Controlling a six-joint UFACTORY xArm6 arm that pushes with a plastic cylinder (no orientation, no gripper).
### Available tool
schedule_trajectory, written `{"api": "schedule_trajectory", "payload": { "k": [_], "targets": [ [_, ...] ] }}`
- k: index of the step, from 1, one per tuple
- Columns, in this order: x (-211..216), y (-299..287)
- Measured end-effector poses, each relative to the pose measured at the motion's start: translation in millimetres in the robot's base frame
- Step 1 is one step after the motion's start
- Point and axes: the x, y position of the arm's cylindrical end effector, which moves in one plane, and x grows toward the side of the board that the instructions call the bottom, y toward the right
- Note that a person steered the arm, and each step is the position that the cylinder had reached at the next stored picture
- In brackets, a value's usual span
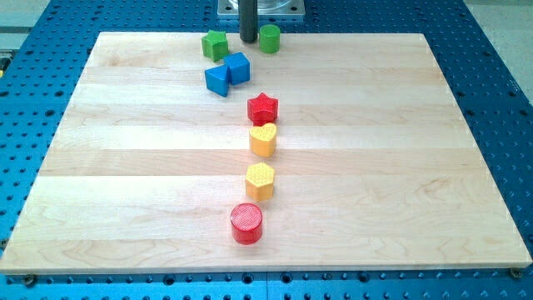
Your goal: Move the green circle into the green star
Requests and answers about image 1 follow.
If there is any green cylinder block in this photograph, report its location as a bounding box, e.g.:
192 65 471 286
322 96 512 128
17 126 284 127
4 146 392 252
259 24 281 54

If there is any red star block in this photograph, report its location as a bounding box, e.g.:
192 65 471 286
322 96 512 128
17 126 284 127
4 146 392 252
247 92 279 127

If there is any green star block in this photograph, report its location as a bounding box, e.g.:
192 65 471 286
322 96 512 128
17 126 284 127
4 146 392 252
202 30 230 62

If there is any yellow heart block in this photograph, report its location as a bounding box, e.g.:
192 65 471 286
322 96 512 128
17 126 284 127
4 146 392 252
249 122 277 158

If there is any yellow hexagon block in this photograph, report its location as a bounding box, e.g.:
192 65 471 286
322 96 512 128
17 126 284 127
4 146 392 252
245 162 275 202

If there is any red cylinder block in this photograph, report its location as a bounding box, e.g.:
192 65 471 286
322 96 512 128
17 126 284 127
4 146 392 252
230 203 263 245

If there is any blue triangle block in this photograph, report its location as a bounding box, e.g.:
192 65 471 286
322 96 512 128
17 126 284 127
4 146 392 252
204 65 229 97

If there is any blue cube block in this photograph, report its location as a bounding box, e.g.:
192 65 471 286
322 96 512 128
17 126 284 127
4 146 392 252
223 52 251 85

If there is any light wooden board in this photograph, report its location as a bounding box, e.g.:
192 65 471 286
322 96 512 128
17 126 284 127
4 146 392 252
1 32 531 274

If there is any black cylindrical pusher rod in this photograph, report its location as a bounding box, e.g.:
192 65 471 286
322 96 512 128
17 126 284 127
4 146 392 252
238 0 258 43

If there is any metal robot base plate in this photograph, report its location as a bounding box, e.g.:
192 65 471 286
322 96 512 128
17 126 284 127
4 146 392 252
215 0 306 19

